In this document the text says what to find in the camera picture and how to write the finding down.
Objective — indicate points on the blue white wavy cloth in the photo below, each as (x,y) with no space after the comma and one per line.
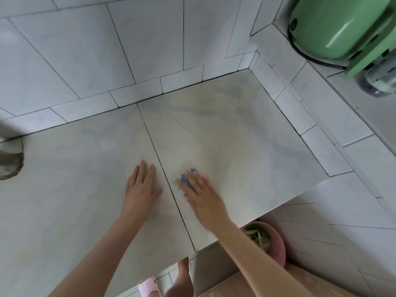
(185,179)

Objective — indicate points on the pink trash bin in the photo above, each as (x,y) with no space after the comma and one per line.
(277,241)

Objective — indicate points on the rusty grey metal pipe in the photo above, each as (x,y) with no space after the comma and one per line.
(9,163)

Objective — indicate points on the person's left forearm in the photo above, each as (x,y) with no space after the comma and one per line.
(99,256)

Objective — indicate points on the clear plastic bottle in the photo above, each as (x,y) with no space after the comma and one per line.
(379,80)

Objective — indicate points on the person's left hand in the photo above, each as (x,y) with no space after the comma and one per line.
(139,194)

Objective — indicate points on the green enamel pot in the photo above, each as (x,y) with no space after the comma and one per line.
(334,27)

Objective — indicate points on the person's left leg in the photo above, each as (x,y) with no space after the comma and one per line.
(178,281)

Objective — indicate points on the person's right forearm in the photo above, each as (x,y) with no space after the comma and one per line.
(266,266)

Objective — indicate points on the person's right hand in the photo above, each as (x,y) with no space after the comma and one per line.
(207,207)

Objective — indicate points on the person's beige shirt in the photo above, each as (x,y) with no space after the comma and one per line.
(222,287)

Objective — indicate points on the person's left pink slipper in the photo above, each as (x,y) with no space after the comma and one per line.
(148,287)

